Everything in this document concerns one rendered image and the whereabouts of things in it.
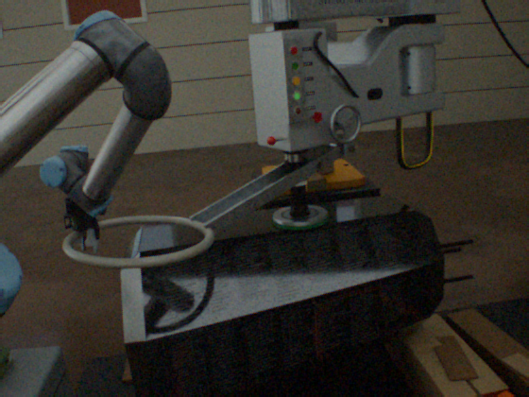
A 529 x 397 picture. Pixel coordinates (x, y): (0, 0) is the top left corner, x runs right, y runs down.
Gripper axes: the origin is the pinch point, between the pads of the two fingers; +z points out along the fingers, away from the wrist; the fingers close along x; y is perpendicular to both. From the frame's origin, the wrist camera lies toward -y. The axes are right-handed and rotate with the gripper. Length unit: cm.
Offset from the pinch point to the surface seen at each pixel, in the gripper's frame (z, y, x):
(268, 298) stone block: 19, -26, 57
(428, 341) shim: 54, -79, 104
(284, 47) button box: -66, -39, 58
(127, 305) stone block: 20.7, -2.3, 12.6
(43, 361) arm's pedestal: 1, 58, 42
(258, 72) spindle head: -57, -49, 43
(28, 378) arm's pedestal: 2, 64, 44
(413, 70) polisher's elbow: -56, -103, 87
